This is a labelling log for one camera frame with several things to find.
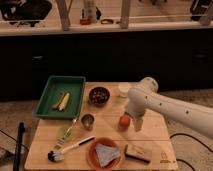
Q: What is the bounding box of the black floor cable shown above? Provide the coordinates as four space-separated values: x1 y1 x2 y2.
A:
169 132 213 171

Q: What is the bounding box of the grey folded cloth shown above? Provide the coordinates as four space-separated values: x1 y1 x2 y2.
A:
95 143 120 167

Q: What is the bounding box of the orange apple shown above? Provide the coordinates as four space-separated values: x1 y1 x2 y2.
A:
119 115 130 130

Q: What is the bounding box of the orange plate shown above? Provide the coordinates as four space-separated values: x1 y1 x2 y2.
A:
86 137 121 171

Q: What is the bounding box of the black pole left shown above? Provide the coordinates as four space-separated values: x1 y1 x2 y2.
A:
13 122 25 171

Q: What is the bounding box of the white plastic cup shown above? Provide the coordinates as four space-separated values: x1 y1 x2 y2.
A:
118 82 131 98

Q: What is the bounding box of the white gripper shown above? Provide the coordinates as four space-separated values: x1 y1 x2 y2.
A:
125 103 145 132

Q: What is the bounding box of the dark purple bowl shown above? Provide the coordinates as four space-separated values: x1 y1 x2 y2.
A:
89 87 110 107

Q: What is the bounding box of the small metal cup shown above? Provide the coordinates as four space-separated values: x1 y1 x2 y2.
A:
81 114 94 131

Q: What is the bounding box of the yellow corn cob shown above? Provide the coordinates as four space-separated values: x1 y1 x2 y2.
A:
52 93 70 111

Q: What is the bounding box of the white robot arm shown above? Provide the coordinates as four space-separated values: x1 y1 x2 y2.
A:
125 77 213 139

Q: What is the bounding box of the green plastic tray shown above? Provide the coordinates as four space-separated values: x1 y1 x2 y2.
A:
35 76 86 120

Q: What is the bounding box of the brown board eraser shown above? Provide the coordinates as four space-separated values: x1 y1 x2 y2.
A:
124 144 152 163

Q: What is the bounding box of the white dish brush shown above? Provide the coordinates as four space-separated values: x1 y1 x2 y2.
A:
47 136 95 162

